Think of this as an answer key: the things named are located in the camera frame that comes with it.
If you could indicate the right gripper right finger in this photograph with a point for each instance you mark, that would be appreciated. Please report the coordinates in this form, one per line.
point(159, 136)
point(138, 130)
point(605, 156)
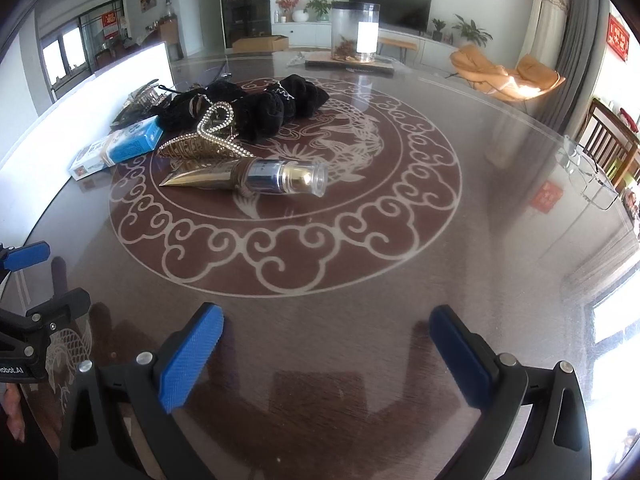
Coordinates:
point(555, 441)

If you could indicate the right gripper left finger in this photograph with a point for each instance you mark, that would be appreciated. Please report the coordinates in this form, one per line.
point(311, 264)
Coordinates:
point(95, 443)

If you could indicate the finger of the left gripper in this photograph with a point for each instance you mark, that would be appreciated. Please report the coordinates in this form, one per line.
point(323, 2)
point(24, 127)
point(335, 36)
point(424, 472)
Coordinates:
point(51, 316)
point(13, 259)

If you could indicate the blue white ointment box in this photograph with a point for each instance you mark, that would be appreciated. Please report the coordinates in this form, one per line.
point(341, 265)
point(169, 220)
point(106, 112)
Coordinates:
point(118, 146)

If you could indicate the gold pearl hair clip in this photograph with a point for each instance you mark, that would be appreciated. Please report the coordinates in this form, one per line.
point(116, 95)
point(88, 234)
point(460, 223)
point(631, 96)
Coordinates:
point(213, 138)

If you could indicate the gold cosmetic tube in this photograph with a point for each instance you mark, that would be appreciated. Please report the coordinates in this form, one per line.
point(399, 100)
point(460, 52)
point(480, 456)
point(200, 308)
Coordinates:
point(248, 176)

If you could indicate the person's hand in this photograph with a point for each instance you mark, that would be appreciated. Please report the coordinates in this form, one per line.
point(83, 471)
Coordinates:
point(12, 420)

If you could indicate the silver rhinestone hair clip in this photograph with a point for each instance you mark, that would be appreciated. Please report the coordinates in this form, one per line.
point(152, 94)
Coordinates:
point(140, 101)

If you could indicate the black mesh flower hair clip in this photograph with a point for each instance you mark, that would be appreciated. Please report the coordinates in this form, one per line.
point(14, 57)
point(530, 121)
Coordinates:
point(168, 95)

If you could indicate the black velvet pearl scrunchie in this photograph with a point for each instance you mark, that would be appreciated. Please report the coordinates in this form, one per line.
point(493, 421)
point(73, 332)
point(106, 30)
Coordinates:
point(258, 116)

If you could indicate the wooden dining chair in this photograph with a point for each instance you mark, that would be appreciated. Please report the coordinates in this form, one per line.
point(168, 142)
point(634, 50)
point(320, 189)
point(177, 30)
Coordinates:
point(611, 144)

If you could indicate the cardboard box on floor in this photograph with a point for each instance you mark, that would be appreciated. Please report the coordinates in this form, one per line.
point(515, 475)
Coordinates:
point(260, 44)

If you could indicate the orange lounge chair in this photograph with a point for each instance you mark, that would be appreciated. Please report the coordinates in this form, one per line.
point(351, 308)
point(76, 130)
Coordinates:
point(525, 82)

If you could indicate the red flowers white vase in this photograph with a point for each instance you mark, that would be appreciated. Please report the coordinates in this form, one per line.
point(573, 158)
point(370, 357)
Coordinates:
point(292, 10)

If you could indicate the green potted plant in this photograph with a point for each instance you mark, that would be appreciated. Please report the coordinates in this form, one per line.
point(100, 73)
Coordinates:
point(320, 9)

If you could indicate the tray under jar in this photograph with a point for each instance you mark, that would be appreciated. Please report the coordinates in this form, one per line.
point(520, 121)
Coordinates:
point(323, 59)

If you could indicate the clear plastic jar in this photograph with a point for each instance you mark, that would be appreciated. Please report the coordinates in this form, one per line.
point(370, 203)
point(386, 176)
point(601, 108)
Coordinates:
point(354, 31)

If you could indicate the wooden bench stool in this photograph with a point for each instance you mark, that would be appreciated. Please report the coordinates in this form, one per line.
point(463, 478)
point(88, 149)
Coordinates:
point(403, 47)

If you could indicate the black television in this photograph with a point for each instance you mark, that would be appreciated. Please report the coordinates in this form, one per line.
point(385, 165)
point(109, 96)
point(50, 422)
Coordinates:
point(405, 14)

